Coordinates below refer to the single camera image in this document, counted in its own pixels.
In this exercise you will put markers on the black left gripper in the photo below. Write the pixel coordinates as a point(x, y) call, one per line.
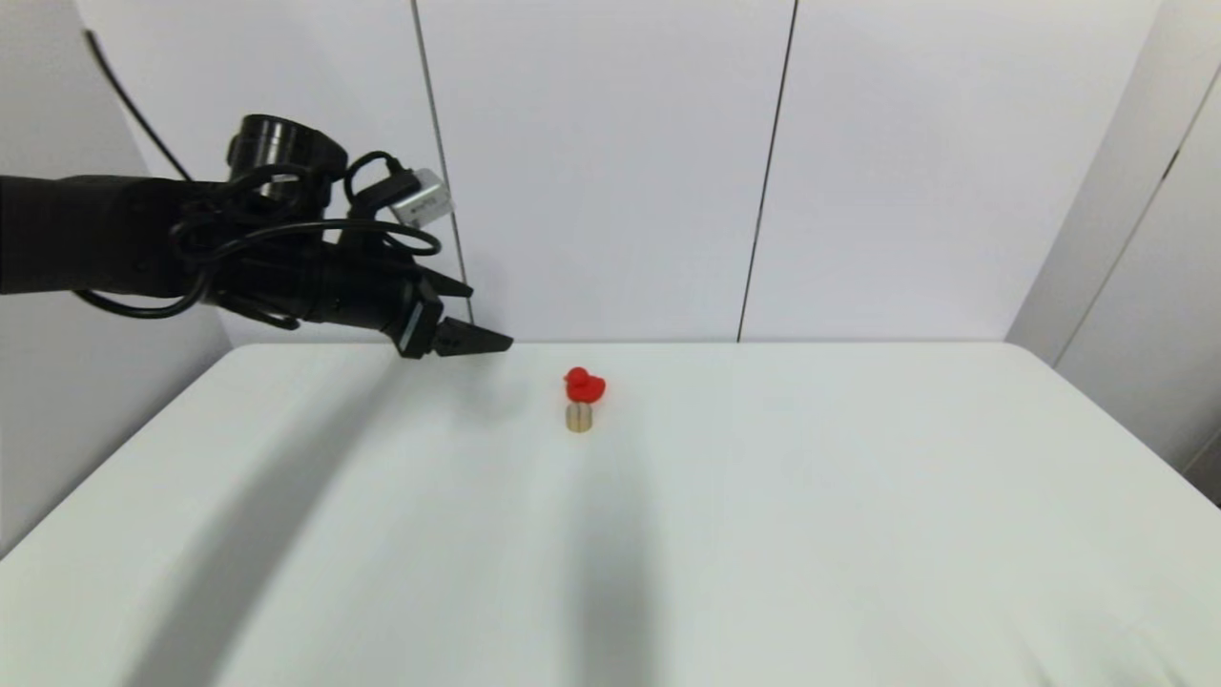
point(382, 291)

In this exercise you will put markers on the red rubber duck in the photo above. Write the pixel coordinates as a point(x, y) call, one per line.
point(583, 385)

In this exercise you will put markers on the black and grey left robot arm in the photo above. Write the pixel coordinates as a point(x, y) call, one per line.
point(86, 234)

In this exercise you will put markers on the small wooden cylinder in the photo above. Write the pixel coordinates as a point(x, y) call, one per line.
point(579, 420)

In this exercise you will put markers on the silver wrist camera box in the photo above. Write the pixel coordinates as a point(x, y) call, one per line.
point(421, 199)

